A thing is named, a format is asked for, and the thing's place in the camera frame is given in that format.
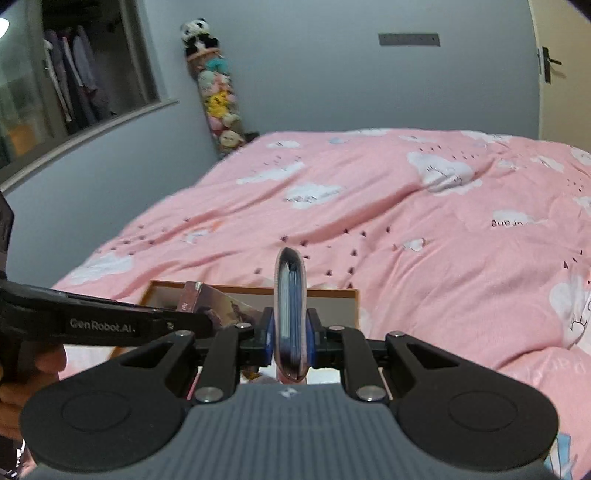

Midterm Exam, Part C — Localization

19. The window frame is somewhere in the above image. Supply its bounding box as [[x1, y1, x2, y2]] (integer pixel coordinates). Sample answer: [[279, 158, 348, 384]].
[[1, 1, 171, 193]]

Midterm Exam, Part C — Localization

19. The pink cloud duvet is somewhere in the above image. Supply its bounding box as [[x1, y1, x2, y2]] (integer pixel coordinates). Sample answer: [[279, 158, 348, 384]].
[[58, 129, 590, 479]]

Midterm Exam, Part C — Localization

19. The pink card wallet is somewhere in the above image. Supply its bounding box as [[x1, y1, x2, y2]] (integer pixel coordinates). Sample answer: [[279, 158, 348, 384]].
[[273, 247, 310, 383]]

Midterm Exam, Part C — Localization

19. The hanging plush toy column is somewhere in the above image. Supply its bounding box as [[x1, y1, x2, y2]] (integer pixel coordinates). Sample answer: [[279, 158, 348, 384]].
[[180, 18, 246, 158]]

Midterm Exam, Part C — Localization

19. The person left hand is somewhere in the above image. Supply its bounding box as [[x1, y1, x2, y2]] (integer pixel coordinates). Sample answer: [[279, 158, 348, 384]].
[[1, 344, 67, 440]]

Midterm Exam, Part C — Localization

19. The picture card box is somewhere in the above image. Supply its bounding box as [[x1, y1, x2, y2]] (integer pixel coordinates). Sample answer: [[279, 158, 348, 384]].
[[176, 282, 263, 328]]

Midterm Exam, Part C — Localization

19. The orange cardboard box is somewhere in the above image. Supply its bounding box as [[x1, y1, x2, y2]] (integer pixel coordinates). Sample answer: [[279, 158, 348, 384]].
[[139, 280, 360, 328]]

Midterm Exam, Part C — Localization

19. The cream door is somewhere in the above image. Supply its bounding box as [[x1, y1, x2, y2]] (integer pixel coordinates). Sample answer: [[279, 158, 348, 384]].
[[529, 0, 590, 151]]

